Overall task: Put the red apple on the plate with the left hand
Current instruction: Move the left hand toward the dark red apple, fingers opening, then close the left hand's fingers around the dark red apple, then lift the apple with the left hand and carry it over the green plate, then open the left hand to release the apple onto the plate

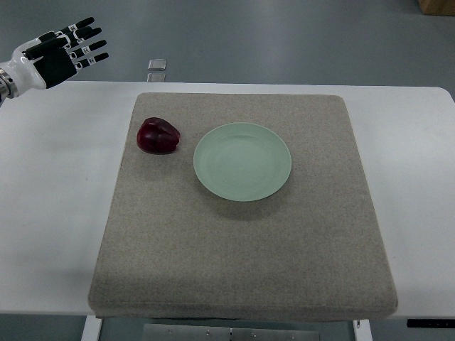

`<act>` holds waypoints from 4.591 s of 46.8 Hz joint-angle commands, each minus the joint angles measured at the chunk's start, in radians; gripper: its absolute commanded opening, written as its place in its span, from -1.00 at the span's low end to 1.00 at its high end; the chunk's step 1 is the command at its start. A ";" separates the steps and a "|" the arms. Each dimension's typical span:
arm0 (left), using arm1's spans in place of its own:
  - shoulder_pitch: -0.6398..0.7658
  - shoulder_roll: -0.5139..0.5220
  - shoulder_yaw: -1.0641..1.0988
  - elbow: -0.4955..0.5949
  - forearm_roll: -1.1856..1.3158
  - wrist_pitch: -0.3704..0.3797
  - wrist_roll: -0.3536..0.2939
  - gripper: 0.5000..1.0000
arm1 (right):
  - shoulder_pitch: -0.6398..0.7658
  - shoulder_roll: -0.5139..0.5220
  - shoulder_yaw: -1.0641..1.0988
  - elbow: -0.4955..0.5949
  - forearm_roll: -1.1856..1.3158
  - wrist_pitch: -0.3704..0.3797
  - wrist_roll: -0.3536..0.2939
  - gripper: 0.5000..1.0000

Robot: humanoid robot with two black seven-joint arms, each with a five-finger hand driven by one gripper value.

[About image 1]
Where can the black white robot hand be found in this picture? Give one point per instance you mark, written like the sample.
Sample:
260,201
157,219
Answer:
55,56

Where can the red apple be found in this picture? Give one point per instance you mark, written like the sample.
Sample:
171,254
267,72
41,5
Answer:
157,136

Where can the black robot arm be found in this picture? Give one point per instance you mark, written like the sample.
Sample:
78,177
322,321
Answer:
9,89

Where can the lower floor metal plate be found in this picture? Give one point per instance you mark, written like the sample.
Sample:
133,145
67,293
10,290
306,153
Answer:
156,77

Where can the floor metal plate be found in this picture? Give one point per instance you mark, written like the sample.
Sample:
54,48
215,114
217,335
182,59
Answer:
156,77
157,64

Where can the upper floor metal plate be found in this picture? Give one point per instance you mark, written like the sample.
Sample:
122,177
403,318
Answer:
157,64

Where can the pale green plate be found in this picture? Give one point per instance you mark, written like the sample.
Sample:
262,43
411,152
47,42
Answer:
242,162

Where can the beige fabric mat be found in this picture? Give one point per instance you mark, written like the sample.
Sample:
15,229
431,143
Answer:
313,251

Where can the cardboard box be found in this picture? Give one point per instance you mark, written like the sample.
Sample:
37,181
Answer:
437,7

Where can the black table control panel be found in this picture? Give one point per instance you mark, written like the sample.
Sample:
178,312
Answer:
431,323

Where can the white table leg frame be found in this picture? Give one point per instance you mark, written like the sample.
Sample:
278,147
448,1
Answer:
92,329

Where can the grey metal base plate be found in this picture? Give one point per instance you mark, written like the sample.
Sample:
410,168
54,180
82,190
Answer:
161,332

